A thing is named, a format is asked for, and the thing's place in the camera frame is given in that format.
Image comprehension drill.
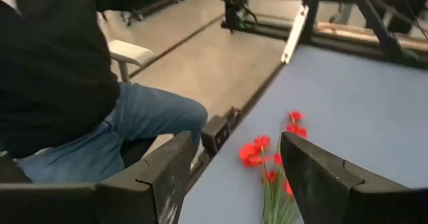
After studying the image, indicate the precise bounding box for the white metal bar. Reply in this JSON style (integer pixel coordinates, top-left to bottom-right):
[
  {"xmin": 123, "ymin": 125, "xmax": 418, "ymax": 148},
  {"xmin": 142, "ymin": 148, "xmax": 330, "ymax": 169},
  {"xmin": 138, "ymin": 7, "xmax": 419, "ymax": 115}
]
[{"xmin": 280, "ymin": 3, "xmax": 310, "ymax": 65}]

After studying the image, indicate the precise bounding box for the black chair base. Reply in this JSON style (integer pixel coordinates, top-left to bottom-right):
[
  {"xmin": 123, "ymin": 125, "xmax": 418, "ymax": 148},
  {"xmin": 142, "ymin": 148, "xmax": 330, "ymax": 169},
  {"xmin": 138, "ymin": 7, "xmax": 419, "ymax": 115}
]
[{"xmin": 100, "ymin": 0, "xmax": 210, "ymax": 27}]

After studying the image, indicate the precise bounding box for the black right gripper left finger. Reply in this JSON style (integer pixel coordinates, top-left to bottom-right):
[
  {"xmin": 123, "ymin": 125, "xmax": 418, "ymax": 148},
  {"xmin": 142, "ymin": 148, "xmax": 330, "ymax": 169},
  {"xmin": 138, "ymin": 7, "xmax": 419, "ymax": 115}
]
[{"xmin": 0, "ymin": 130, "xmax": 196, "ymax": 224}]

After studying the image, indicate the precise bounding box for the black equipment with cables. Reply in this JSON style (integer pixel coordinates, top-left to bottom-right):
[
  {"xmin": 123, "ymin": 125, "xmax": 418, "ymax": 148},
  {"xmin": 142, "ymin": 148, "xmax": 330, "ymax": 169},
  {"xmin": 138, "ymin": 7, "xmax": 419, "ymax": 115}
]
[{"xmin": 215, "ymin": 0, "xmax": 259, "ymax": 34}]

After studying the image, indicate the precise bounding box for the red flower spray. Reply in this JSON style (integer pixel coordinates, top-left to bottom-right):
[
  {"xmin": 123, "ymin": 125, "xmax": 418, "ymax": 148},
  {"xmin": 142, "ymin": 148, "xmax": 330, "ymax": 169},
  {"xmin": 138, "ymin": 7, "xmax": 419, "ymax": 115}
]
[{"xmin": 238, "ymin": 110, "xmax": 308, "ymax": 224}]

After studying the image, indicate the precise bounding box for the black table-edge camera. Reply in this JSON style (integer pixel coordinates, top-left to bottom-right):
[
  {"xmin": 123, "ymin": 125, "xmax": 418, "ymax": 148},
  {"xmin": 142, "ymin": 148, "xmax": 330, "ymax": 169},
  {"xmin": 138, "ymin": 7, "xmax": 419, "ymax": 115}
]
[{"xmin": 200, "ymin": 106, "xmax": 241, "ymax": 158}]

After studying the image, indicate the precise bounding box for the person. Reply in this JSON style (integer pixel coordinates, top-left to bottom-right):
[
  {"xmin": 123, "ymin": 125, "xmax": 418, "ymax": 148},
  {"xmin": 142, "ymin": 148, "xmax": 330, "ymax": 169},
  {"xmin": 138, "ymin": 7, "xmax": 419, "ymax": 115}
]
[{"xmin": 0, "ymin": 0, "xmax": 209, "ymax": 185}]

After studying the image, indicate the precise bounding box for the blue-grey table mat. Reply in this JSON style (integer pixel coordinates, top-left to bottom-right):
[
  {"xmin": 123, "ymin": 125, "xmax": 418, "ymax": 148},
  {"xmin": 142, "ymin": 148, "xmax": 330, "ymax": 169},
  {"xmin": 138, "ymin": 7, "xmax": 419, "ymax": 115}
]
[{"xmin": 179, "ymin": 45, "xmax": 428, "ymax": 224}]

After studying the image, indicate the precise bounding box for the office chair white armrest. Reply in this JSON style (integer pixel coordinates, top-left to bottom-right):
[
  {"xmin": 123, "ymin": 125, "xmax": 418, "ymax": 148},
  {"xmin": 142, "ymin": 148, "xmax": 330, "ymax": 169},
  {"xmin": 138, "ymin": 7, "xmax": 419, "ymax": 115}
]
[{"xmin": 98, "ymin": 13, "xmax": 158, "ymax": 84}]

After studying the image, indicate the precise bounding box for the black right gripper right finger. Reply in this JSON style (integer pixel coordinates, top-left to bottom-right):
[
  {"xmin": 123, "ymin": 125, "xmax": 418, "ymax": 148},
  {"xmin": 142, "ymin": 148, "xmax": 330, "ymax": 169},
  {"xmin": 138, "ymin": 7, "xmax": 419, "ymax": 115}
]
[{"xmin": 280, "ymin": 130, "xmax": 428, "ymax": 224}]

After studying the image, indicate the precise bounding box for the wooden table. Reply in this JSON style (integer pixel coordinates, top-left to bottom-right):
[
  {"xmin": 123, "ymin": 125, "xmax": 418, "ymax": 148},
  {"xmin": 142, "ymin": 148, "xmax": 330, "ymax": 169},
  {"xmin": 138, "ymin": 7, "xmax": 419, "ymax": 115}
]
[{"xmin": 314, "ymin": 20, "xmax": 428, "ymax": 53}]

